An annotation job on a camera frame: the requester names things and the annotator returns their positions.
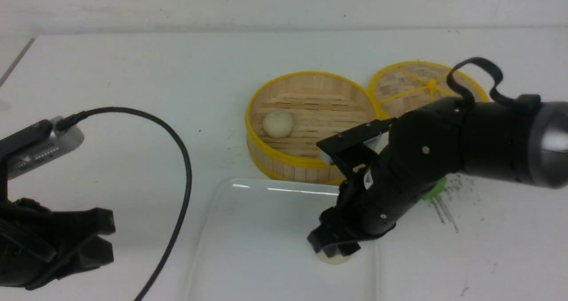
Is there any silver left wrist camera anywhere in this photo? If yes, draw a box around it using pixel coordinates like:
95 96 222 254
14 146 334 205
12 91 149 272
0 116 85 180

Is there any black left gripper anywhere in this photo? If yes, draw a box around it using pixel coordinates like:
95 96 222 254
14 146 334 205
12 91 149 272
0 198 116 290

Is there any black left camera cable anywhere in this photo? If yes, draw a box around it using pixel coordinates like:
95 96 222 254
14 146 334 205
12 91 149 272
55 107 193 301

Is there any green cube block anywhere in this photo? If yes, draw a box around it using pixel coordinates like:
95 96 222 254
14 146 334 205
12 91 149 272
422 176 448 200

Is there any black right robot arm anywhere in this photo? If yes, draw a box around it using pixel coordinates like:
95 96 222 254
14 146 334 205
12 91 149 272
307 95 568 258

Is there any woven bamboo steamer lid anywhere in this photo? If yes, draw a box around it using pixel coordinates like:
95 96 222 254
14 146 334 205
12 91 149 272
368 61 490 119

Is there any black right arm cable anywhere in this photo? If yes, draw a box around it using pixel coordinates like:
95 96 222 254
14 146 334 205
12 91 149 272
446 57 542 108

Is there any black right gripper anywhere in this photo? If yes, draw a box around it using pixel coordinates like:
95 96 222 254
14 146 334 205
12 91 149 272
307 98 466 257

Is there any bamboo steamer basket yellow rim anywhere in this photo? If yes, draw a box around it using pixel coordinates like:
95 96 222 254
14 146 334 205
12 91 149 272
244 71 387 185

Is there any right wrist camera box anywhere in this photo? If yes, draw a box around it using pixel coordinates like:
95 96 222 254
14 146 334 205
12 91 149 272
316 119 396 179

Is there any steamed bun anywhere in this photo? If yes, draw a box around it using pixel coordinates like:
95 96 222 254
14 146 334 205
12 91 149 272
262 110 295 139
316 250 351 266

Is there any white rectangular plate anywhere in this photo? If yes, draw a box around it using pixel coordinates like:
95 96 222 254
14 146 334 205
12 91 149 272
186 179 379 301

